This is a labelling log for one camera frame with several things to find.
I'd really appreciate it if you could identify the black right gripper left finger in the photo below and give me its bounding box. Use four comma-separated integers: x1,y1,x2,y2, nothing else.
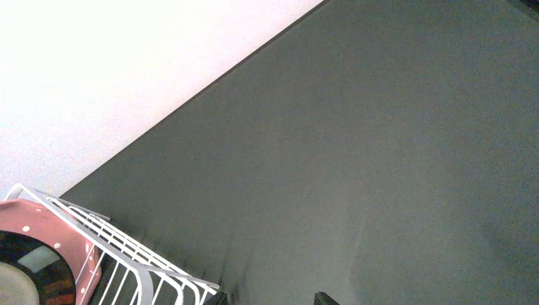
203,292,228,305

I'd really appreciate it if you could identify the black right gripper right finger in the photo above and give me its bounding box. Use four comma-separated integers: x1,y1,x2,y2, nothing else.
314,292,339,305

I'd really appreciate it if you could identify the white wire dish rack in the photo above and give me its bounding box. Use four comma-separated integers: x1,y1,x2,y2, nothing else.
1,184,222,304

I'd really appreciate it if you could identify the pink polka dot plate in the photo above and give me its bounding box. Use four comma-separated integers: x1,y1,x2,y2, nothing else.
1,200,101,304

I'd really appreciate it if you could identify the dark striped plate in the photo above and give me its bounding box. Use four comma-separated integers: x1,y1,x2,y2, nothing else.
1,231,76,304

